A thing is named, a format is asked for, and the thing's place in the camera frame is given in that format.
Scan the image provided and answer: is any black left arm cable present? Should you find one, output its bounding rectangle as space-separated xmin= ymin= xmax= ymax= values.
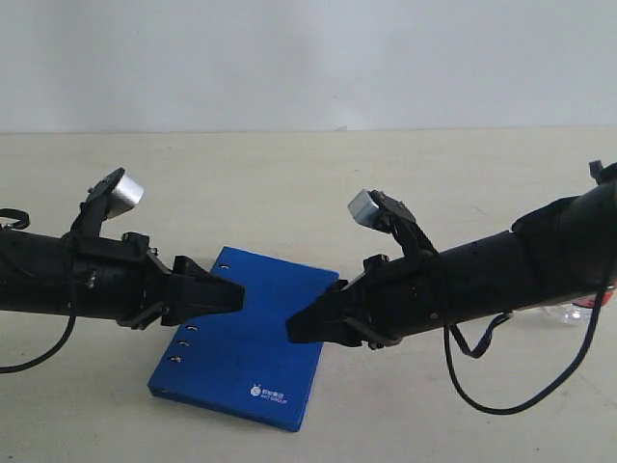
xmin=0 ymin=207 xmax=78 ymax=375

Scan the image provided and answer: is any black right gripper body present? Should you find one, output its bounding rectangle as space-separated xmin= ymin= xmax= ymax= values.
xmin=332 ymin=251 xmax=444 ymax=350

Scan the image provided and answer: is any clear bottle with red label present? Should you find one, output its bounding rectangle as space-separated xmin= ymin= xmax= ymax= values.
xmin=541 ymin=292 xmax=597 ymax=326

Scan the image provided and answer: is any blue ring binder notebook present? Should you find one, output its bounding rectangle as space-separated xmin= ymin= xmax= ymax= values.
xmin=148 ymin=247 xmax=338 ymax=432

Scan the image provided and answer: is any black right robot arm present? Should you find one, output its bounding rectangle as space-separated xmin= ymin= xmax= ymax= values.
xmin=285 ymin=162 xmax=616 ymax=348

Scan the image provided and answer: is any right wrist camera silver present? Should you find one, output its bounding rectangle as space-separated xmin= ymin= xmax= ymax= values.
xmin=346 ymin=188 xmax=416 ymax=232

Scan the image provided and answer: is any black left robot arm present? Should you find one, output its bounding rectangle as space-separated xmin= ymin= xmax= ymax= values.
xmin=1 ymin=231 xmax=245 ymax=330

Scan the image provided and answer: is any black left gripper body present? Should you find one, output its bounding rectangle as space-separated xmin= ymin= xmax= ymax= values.
xmin=62 ymin=232 xmax=169 ymax=330

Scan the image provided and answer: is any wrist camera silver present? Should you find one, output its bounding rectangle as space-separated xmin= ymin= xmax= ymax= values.
xmin=346 ymin=188 xmax=416 ymax=232
xmin=86 ymin=167 xmax=145 ymax=220

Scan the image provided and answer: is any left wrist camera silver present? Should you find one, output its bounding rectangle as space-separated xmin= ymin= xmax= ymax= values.
xmin=86 ymin=167 xmax=145 ymax=220

